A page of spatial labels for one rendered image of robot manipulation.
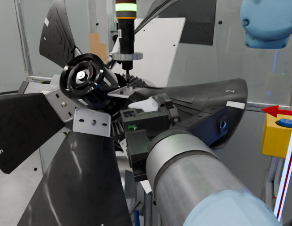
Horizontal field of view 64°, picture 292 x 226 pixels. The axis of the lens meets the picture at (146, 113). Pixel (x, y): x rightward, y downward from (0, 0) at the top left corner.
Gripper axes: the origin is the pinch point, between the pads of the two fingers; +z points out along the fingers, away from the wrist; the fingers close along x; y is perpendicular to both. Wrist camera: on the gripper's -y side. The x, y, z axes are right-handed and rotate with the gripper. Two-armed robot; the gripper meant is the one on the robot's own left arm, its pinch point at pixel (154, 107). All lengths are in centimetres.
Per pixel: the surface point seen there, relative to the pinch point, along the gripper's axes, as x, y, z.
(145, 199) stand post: 59, 0, 45
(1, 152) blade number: 12.8, 39.4, 21.0
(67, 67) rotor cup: -8.0, 16.8, 16.4
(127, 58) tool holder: -9.2, 3.2, 7.8
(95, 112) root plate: 3.1, 12.3, 12.4
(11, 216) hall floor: 107, 94, 116
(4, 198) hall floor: 106, 107, 139
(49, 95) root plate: -1.3, 23.2, 19.1
